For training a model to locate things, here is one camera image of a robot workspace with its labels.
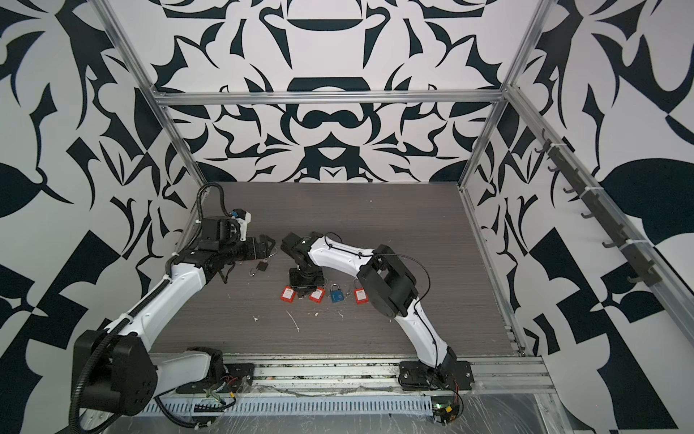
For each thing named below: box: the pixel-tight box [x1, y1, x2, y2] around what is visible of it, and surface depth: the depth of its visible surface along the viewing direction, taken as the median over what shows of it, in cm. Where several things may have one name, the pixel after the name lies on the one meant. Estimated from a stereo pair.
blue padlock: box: [329, 283, 345, 303], surface depth 91 cm
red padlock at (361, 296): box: [354, 287, 370, 305], surface depth 89 cm
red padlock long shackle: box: [309, 286, 327, 304], surface depth 89 cm
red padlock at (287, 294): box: [280, 285, 296, 303], surface depth 90 cm
